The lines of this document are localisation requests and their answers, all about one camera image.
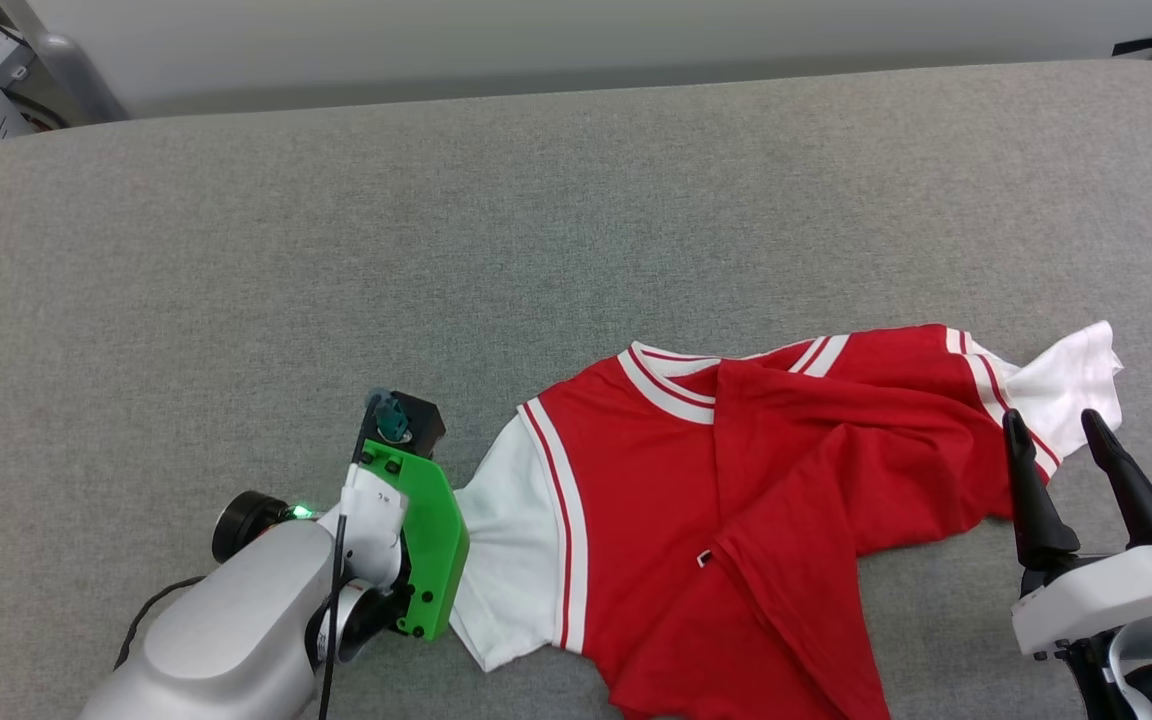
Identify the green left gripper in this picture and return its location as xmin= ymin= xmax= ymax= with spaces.
xmin=354 ymin=440 xmax=471 ymax=642

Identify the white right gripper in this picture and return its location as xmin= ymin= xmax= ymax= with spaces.
xmin=1002 ymin=408 xmax=1152 ymax=658

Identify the red and white t-shirt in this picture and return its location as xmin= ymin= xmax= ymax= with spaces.
xmin=449 ymin=320 xmax=1125 ymax=720

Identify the grey fabric sofa cushion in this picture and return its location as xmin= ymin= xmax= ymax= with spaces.
xmin=0 ymin=58 xmax=1152 ymax=720

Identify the white partition panel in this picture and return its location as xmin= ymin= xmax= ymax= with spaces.
xmin=26 ymin=0 xmax=1152 ymax=119

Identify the left arm black teal-plug cable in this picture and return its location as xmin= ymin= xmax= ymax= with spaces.
xmin=316 ymin=392 xmax=413 ymax=720

